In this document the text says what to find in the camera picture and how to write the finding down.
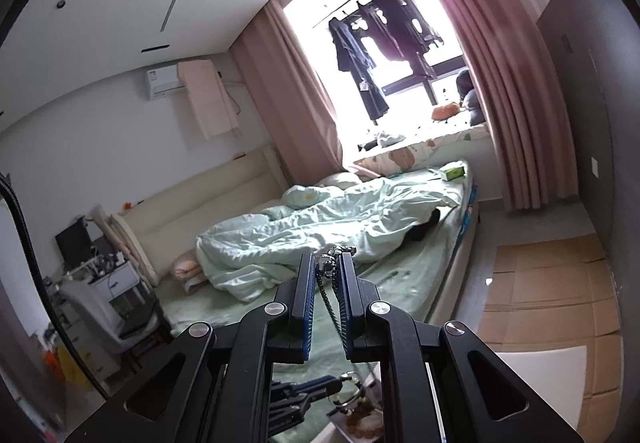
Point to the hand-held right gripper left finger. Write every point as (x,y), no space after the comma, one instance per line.
(308,323)

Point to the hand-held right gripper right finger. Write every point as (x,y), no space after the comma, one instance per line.
(345,328)

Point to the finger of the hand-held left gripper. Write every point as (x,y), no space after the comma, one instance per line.
(312,385)
(290,410)

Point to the white tray of beads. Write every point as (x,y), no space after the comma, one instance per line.
(362,425)

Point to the cream upholstered bed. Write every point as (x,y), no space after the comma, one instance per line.
(400,283)

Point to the light green quilt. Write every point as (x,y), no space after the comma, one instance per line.
(325,223)

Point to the black cloth item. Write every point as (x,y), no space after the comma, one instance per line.
(424,225)

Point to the pink pillow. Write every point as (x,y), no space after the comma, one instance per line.
(189,270)

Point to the cream pillow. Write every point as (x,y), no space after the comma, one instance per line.
(340,179)

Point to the green tissue box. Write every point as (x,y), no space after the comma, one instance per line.
(454,171)

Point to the printed window seat cushion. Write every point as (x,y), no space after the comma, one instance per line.
(415,150)

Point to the small clothes pile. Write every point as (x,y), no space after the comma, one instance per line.
(385,139)

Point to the white bedside cabinet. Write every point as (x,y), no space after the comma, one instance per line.
(107,293)

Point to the cream standing cushion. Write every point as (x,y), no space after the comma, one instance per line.
(122,238)

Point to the flattened cardboard sheets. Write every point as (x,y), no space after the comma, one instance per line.
(550,283)

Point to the pink curtain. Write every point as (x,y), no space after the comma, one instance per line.
(295,88)
(505,73)

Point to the orange toy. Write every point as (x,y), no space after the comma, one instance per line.
(445,111)

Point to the pink hanging cloth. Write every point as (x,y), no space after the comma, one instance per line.
(207,98)

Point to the black monitor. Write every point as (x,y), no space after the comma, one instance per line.
(74,240)

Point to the dark blue cushion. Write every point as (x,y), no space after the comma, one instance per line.
(472,98)

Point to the dark hanging jacket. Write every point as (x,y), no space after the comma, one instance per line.
(350,53)

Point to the white air conditioner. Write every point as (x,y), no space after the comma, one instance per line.
(162,82)

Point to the dark hanging clothes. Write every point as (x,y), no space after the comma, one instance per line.
(395,23)

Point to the ceiling air vent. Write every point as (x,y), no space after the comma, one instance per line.
(154,48)

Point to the white wall switch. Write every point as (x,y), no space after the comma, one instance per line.
(596,167)

